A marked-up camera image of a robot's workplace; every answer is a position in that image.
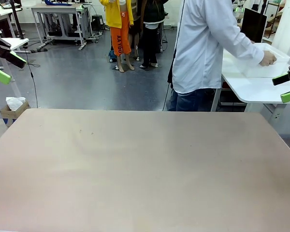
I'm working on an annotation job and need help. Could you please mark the white upright panel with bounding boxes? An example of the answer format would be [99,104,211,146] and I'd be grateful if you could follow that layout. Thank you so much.
[271,0,290,65]

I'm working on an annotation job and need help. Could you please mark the cardboard box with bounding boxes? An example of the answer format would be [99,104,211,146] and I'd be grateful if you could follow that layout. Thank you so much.
[0,101,31,128]

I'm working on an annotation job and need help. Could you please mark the person's right hand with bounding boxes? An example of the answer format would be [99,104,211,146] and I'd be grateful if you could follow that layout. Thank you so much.
[259,50,277,68]

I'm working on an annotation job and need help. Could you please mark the white desk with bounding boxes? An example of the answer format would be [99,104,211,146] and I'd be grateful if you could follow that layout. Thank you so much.
[0,37,30,97]

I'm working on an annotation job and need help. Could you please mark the blue item on workbench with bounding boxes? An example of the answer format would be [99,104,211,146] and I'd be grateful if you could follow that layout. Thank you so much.
[43,0,73,6]

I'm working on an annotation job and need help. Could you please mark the person's right forearm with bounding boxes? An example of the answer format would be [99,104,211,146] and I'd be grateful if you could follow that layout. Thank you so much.
[232,30,266,65]

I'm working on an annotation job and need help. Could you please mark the white side table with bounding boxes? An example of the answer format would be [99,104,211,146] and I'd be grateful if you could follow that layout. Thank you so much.
[220,49,290,112]

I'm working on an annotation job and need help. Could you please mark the black monitor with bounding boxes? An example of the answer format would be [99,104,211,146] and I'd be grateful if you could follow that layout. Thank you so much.
[240,7,268,44]

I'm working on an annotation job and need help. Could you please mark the mannequin in yellow and orange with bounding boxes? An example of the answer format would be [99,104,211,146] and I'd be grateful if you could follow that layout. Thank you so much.
[99,0,136,73]

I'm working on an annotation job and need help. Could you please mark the person in white shirt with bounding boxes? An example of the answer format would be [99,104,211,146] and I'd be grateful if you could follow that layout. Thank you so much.
[167,0,245,112]

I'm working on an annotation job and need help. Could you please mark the black stand pole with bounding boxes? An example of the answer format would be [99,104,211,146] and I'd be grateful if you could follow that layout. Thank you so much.
[10,0,25,40]

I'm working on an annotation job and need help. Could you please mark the thin black floor cable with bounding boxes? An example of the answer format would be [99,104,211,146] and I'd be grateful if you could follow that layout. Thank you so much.
[23,45,40,109]

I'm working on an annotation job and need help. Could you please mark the mannequin in black clothes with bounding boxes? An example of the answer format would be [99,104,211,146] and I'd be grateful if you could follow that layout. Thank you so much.
[136,0,169,70]

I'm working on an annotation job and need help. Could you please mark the grey metal workbench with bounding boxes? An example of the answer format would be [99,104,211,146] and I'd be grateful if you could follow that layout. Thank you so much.
[30,2,94,51]

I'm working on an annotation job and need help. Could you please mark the wooden shelf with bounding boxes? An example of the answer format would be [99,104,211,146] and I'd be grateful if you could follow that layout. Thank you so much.
[265,0,285,39]

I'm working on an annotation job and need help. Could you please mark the white plastic basket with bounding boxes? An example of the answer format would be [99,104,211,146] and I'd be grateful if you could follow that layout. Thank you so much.
[236,43,290,78]

